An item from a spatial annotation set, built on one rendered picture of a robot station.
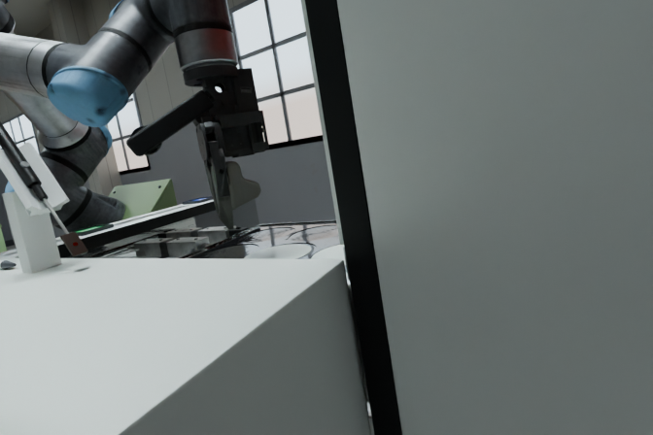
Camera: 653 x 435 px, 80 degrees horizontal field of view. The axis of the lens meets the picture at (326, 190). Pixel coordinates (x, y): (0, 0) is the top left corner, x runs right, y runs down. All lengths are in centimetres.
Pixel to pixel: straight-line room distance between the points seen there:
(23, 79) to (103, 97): 12
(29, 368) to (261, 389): 11
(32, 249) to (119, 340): 28
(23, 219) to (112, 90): 18
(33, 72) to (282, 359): 49
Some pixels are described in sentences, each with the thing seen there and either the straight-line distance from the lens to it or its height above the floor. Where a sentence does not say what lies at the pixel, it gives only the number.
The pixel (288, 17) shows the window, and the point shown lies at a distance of 351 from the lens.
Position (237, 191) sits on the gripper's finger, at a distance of 53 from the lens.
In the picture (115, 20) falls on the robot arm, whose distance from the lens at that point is 61.
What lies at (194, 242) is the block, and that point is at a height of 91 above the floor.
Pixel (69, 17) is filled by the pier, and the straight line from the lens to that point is 615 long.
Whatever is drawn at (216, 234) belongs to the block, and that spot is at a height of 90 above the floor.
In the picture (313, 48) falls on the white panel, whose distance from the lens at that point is 27.
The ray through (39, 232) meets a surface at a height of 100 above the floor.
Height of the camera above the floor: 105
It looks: 7 degrees down
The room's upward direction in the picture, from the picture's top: 9 degrees counter-clockwise
